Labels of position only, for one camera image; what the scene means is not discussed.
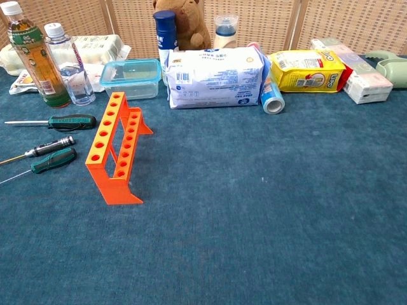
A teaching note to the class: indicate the small green black screwdriver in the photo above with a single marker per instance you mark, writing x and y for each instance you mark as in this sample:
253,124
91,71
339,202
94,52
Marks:
54,160

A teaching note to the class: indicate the pastel tissue box stack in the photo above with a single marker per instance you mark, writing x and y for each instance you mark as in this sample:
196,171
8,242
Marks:
365,82

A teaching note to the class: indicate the green lint roller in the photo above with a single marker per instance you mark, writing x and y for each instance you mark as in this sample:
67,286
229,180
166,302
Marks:
391,68

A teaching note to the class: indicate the yellow snack bag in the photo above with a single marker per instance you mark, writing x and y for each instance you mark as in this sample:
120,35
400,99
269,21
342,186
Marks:
305,79

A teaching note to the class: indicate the wicker folding screen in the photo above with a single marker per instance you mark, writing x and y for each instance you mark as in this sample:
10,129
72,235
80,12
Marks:
349,25

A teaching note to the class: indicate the red white box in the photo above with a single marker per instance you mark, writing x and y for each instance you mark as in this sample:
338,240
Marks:
347,77

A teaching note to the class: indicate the white bottle clear cap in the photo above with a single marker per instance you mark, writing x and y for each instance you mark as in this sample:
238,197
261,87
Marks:
225,39

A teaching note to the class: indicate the blue white spray can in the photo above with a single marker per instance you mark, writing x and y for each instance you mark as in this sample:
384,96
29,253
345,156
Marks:
165,35

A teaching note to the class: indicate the blue felt table cover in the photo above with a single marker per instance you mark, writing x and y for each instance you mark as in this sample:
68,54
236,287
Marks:
222,222

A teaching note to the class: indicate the large green black screwdriver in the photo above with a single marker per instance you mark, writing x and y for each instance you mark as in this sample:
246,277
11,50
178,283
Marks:
73,122

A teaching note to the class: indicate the black metal precision screwdriver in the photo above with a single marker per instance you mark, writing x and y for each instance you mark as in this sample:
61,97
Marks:
54,146

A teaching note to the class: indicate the orange tool rack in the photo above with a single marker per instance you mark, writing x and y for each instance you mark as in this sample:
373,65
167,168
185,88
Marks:
108,187

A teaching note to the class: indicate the brown capybara plush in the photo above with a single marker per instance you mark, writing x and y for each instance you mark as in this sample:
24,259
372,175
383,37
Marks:
190,25

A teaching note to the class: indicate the clear container blue lid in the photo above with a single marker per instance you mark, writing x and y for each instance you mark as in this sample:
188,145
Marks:
130,79

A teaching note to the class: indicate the green tea bottle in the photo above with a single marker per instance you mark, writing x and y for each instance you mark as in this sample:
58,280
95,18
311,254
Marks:
35,63

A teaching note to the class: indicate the blue plastic wrap roll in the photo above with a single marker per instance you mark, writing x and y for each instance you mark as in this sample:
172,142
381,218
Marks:
271,98

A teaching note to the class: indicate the white wet wipes pack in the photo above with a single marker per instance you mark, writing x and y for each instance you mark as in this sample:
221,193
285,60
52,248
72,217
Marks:
216,79

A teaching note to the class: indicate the clear water bottle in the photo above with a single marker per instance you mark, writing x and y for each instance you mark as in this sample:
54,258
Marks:
76,85

